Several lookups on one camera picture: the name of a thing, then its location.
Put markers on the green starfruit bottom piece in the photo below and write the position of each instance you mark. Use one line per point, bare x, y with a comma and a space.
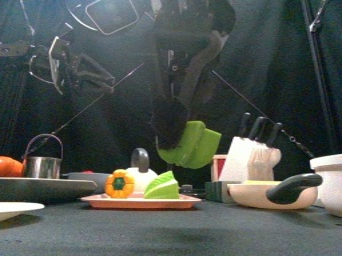
195, 148

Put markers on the green starfruit piece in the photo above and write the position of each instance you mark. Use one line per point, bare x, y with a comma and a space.
162, 188
195, 148

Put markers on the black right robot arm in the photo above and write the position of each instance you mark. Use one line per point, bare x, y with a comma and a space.
195, 6

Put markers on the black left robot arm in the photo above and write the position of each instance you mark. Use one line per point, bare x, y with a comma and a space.
27, 30

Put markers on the green starfruit top piece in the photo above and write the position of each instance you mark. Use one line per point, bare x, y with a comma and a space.
162, 188

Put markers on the pink rectangular plate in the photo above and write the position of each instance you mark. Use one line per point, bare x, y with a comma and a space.
141, 201

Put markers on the white round plate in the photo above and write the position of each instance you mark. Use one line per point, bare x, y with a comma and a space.
15, 209

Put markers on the red white box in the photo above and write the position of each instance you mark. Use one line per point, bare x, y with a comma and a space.
218, 166

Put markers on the white toy knife block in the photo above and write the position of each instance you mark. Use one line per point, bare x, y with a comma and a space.
249, 160

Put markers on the orange toy bell pepper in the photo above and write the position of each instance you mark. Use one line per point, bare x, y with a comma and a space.
119, 184

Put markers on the dark green block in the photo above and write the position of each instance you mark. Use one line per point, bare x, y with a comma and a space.
218, 191

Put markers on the grey bowl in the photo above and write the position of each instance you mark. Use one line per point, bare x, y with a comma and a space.
91, 180

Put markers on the small metal bucket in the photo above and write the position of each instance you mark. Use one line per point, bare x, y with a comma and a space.
42, 166

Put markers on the orange toy fruit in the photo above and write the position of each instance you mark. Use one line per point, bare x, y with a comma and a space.
10, 166

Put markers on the grey metal tray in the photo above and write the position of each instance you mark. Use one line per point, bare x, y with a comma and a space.
45, 188

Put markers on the white pot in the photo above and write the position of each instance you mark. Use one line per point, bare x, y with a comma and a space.
332, 183

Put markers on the black frame pole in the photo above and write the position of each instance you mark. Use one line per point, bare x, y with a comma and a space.
318, 76

